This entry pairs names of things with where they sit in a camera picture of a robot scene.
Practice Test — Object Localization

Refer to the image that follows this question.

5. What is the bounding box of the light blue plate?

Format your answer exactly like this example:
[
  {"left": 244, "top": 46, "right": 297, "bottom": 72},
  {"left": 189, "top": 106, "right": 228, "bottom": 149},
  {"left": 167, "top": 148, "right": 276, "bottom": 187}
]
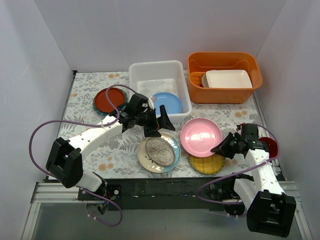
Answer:
[{"left": 154, "top": 92, "right": 182, "bottom": 115}]

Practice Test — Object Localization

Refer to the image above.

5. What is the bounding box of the yellow woven bamboo plate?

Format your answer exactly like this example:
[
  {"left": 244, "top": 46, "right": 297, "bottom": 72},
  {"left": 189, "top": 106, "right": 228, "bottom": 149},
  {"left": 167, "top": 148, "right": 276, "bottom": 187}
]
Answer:
[{"left": 188, "top": 154, "right": 226, "bottom": 175}]

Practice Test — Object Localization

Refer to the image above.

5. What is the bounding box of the pink plate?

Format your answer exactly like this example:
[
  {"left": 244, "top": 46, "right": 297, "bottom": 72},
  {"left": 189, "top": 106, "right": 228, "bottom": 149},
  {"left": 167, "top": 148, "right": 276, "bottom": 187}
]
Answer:
[{"left": 180, "top": 117, "right": 223, "bottom": 158}]

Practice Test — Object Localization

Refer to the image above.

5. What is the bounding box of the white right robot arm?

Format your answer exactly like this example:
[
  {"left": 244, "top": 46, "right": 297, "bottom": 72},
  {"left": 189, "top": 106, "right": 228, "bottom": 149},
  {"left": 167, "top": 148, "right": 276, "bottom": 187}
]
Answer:
[{"left": 211, "top": 123, "right": 296, "bottom": 238}]

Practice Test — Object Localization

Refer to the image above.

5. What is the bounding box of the white plastic bin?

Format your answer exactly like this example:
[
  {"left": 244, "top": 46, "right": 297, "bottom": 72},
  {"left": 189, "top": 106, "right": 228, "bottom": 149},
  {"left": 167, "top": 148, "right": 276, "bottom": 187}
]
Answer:
[{"left": 128, "top": 60, "right": 192, "bottom": 124}]

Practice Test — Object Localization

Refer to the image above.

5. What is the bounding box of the speckled grey oval plate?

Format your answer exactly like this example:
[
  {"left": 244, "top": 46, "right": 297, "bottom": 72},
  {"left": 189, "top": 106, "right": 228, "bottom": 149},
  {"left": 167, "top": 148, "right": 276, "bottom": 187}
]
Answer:
[{"left": 145, "top": 137, "right": 176, "bottom": 167}]

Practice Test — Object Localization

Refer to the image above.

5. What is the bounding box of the red round plate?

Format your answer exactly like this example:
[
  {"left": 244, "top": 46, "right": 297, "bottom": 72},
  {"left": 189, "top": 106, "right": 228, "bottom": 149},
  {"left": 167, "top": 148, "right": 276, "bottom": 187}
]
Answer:
[{"left": 94, "top": 87, "right": 126, "bottom": 113}]

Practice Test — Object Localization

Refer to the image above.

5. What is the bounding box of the red bowl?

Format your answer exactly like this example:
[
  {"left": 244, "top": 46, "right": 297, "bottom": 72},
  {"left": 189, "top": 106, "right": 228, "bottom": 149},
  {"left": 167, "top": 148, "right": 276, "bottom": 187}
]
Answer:
[{"left": 259, "top": 137, "right": 278, "bottom": 158}]

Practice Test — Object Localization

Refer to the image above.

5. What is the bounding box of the teal scalloped plate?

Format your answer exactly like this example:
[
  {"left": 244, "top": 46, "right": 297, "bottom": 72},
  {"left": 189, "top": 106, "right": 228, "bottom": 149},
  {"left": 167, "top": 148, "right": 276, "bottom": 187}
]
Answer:
[{"left": 92, "top": 87, "right": 131, "bottom": 118}]

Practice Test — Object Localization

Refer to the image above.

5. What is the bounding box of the floral table mat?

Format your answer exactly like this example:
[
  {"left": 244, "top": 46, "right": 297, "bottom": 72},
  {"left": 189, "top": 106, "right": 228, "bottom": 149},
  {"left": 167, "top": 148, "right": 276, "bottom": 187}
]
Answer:
[{"left": 58, "top": 71, "right": 263, "bottom": 179}]

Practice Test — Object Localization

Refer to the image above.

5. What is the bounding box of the cream and blue plate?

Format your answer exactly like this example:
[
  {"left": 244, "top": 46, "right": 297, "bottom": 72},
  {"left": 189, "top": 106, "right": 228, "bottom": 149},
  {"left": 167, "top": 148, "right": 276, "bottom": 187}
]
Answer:
[{"left": 137, "top": 133, "right": 181, "bottom": 174}]

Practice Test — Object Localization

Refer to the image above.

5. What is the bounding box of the round cream dish in basket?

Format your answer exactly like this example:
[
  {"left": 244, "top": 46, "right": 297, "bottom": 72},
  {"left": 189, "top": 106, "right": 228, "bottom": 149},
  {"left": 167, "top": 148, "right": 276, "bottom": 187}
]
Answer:
[{"left": 201, "top": 74, "right": 209, "bottom": 88}]

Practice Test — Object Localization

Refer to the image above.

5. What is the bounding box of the white rectangular dish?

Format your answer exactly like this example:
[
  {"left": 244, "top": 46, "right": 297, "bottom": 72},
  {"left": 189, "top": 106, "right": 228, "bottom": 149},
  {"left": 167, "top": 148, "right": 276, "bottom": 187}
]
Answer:
[{"left": 205, "top": 69, "right": 253, "bottom": 89}]

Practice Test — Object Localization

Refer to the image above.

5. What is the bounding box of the orange plastic basket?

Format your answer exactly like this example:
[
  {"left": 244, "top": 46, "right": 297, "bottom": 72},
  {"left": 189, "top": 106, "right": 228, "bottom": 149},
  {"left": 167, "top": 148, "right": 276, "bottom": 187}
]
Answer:
[{"left": 187, "top": 52, "right": 263, "bottom": 104}]

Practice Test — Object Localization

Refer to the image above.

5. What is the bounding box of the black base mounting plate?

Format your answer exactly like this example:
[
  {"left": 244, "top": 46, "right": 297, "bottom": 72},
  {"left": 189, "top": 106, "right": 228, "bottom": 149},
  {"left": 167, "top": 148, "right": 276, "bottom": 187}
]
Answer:
[{"left": 77, "top": 176, "right": 260, "bottom": 211}]

